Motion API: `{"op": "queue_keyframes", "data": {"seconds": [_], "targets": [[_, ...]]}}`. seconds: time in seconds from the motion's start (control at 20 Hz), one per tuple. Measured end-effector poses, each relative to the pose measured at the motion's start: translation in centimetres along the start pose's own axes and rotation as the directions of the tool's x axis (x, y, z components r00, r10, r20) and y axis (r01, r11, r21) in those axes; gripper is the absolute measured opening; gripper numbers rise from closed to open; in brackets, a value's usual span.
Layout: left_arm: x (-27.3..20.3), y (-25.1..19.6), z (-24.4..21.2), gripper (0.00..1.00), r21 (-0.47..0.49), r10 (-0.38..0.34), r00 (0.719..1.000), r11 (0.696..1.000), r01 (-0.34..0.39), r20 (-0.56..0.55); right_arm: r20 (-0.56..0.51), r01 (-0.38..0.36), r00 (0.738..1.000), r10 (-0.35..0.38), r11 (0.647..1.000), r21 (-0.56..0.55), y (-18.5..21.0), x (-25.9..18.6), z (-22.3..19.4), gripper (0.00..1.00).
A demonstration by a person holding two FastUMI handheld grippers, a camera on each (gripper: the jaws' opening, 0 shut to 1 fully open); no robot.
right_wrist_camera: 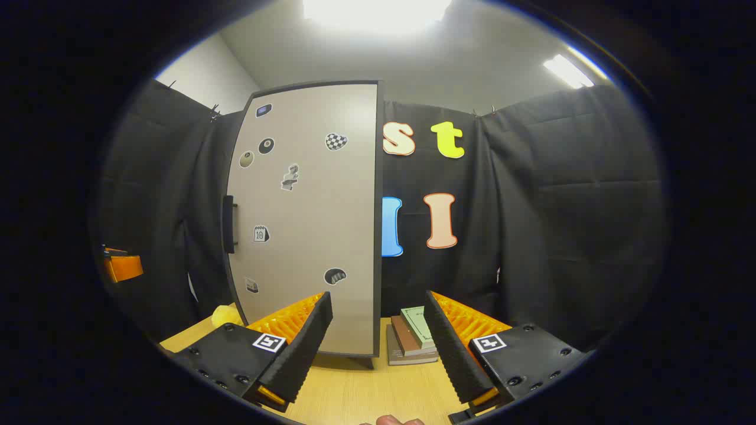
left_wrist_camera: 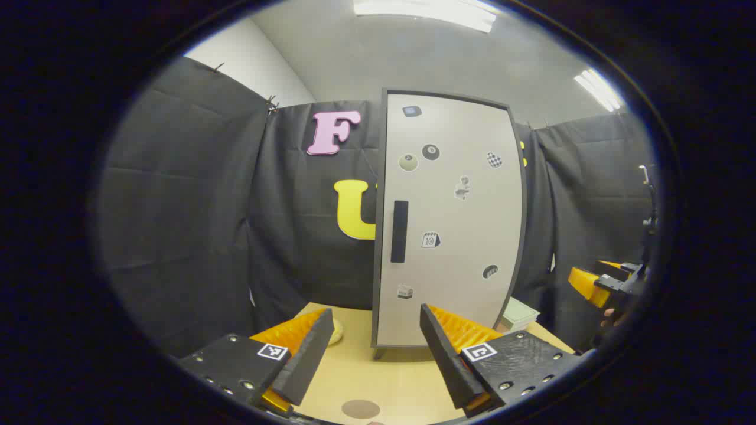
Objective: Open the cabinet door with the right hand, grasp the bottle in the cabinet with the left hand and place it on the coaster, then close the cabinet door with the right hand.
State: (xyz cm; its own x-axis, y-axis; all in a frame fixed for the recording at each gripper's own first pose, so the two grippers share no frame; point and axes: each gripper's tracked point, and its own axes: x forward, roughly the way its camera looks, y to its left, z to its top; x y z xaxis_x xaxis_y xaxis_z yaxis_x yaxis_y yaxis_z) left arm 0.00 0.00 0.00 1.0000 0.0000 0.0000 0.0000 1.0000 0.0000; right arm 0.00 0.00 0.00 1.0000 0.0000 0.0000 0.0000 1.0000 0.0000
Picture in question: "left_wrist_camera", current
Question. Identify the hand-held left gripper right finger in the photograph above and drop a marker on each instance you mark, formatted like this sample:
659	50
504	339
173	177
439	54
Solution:
449	360

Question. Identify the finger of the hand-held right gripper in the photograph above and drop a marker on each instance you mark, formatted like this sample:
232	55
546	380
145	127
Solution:
617	268
587	286

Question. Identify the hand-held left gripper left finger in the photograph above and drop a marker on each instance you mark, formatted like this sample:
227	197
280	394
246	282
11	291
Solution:
307	360

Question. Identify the round brown coaster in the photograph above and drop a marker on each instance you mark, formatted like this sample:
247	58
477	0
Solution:
360	409

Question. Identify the grey cabinet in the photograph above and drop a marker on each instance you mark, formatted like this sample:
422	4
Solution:
375	295

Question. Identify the light grey cabinet door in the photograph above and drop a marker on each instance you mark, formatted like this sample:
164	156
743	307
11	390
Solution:
460	236

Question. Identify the pale green book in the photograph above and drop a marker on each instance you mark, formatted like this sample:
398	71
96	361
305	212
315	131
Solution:
521	313

